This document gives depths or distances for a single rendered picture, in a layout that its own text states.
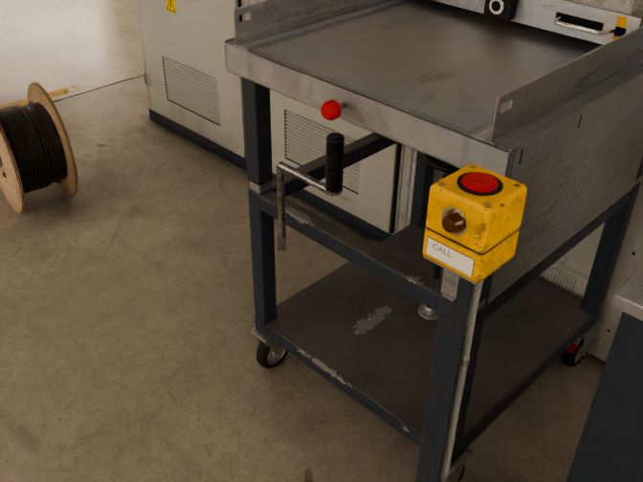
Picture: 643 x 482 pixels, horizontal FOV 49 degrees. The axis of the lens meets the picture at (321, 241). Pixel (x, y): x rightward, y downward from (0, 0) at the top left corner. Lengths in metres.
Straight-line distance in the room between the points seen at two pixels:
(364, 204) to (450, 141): 1.20
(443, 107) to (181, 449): 0.98
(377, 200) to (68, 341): 0.98
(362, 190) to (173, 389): 0.86
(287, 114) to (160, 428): 1.14
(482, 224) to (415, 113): 0.36
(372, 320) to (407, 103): 0.72
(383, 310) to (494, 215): 1.00
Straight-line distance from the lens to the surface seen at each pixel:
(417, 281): 1.25
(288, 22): 1.43
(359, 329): 1.67
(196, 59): 2.68
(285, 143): 2.41
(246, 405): 1.74
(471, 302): 0.88
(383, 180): 2.13
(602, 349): 1.98
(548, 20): 1.45
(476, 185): 0.78
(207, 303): 2.03
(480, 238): 0.77
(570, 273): 1.90
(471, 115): 1.09
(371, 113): 1.13
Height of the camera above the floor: 1.28
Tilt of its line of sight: 34 degrees down
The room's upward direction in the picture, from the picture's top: 1 degrees clockwise
